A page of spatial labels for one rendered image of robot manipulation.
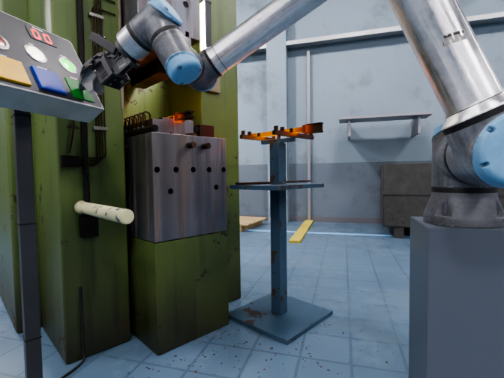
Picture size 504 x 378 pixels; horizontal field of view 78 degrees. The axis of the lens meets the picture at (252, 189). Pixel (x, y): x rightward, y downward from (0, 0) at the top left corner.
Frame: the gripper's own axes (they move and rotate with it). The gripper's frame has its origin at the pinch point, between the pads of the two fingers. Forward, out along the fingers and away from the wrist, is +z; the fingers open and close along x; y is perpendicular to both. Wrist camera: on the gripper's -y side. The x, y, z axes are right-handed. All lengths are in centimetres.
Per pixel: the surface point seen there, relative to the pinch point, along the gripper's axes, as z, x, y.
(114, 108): 15.9, 32.0, -10.0
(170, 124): 1.6, 42.9, 6.1
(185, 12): -27, 51, -36
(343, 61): -108, 412, -94
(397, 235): -48, 310, 142
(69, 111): 5.8, -3.2, 6.3
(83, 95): 1.2, 0.1, 2.9
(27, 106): 7.1, -14.8, 6.3
